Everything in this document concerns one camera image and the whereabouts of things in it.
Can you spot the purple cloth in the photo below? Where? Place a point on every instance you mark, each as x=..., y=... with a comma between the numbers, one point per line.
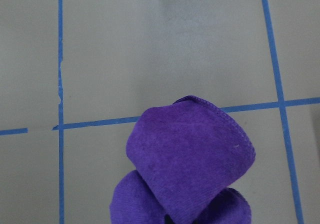
x=186, y=156

